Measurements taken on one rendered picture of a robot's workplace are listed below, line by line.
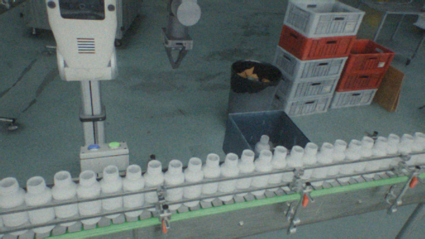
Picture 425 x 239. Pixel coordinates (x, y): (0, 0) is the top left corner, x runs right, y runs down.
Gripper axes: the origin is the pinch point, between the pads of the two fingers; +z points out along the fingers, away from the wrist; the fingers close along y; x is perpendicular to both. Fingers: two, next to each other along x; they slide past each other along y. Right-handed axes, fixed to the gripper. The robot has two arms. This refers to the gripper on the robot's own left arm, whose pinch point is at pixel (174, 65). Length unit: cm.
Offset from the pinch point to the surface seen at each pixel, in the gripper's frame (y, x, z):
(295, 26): 181, -158, 44
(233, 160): -12.7, -17.3, 26.6
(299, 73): 161, -162, 83
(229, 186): -16.4, -15.7, 34.0
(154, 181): -15.4, 7.7, 28.2
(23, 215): -15, 41, 34
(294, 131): 27, -69, 49
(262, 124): 41, -58, 53
